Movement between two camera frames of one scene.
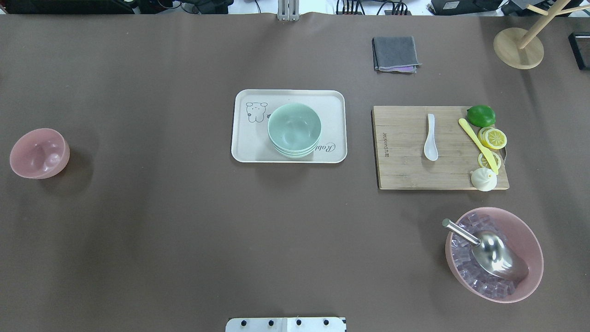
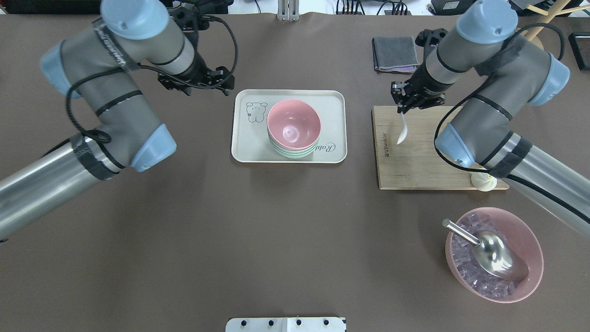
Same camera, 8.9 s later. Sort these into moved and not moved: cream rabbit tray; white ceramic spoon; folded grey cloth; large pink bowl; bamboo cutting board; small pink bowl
Moved: white ceramic spoon; small pink bowl
Not moved: cream rabbit tray; folded grey cloth; large pink bowl; bamboo cutting board
